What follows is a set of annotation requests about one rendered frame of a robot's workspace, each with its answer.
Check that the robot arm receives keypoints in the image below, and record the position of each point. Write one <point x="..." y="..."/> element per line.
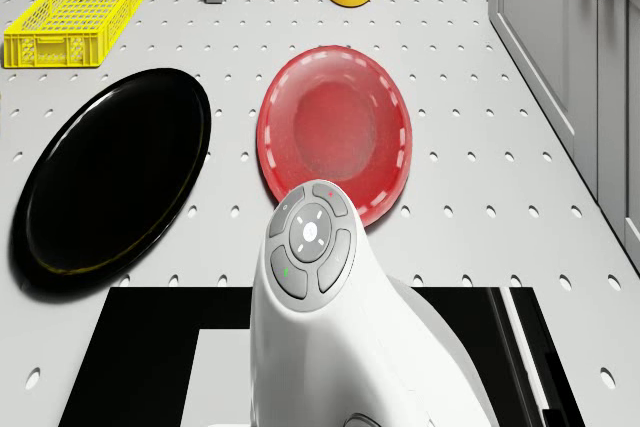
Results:
<point x="320" y="347"/>

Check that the red plate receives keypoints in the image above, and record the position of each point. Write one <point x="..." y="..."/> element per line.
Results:
<point x="335" y="97"/>

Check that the black plate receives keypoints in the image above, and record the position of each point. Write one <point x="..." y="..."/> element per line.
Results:
<point x="115" y="177"/>

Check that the black stove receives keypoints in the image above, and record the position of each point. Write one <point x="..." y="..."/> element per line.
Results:
<point x="150" y="347"/>

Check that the white cabinet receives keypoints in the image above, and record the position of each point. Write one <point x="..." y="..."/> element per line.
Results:
<point x="530" y="22"/>

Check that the yellow basket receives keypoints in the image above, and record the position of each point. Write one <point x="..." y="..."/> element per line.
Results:
<point x="55" y="44"/>

